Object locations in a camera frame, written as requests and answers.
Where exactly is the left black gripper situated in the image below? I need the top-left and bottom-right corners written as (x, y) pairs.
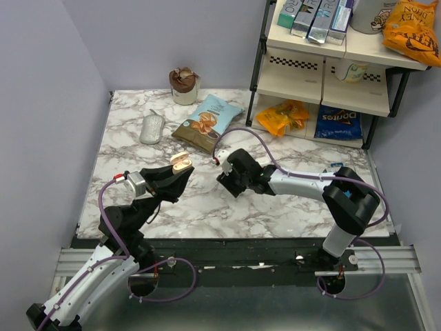
top-left (133, 160), bottom-right (194, 230)

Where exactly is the beige earbud charging case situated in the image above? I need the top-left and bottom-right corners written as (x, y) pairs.
top-left (170, 152), bottom-right (192, 174)

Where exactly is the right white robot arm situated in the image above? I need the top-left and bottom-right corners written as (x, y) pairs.
top-left (214, 149), bottom-right (380, 270)

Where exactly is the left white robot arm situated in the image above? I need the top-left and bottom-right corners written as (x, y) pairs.
top-left (26, 165), bottom-right (194, 330)

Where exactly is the silver glitter pouch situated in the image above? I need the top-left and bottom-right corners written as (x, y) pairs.
top-left (139, 109), bottom-right (165, 145)

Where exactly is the blue brown chips bag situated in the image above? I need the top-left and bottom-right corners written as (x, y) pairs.
top-left (172, 94), bottom-right (243, 154)

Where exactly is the orange snack bag lower shelf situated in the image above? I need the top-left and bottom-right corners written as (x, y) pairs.
top-left (256, 99), bottom-right (309, 137)

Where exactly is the brown lidded white cup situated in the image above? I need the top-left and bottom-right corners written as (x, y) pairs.
top-left (169, 67), bottom-right (201, 106)

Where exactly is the blue Harry's razor box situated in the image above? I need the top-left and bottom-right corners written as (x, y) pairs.
top-left (328, 162), bottom-right (344, 171)

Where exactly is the blue Doritos bag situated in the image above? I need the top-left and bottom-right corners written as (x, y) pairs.
top-left (314, 105), bottom-right (362, 141)

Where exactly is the grey toothpaste box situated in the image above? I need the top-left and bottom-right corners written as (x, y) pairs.
top-left (290, 0), bottom-right (321, 39)

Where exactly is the silver blue toothpaste box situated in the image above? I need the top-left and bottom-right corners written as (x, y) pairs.
top-left (307, 0), bottom-right (339, 44)

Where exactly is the teal toothpaste box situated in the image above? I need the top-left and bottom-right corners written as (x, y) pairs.
top-left (277, 0), bottom-right (303, 29)

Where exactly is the purple white toothpaste box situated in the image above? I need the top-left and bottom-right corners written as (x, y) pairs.
top-left (325, 0), bottom-right (357, 46)

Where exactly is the white popcorn tub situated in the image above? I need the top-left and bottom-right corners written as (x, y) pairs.
top-left (349, 0), bottom-right (397, 34)

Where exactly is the orange honey dijon chips bag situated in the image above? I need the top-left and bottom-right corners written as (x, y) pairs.
top-left (382, 1), bottom-right (440, 67)

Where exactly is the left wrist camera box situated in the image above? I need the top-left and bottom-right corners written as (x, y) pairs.
top-left (124, 171), bottom-right (146, 199)

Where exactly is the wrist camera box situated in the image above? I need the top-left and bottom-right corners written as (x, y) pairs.
top-left (124, 171), bottom-right (146, 199)
top-left (215, 150), bottom-right (232, 174)

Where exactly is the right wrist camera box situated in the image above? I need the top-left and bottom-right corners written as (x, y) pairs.
top-left (215, 150), bottom-right (232, 174)

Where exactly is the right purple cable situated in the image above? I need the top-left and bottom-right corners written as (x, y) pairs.
top-left (212, 126), bottom-right (390, 301)

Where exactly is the black frame cream shelf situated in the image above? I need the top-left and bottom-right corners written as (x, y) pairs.
top-left (245, 1), bottom-right (428, 150)

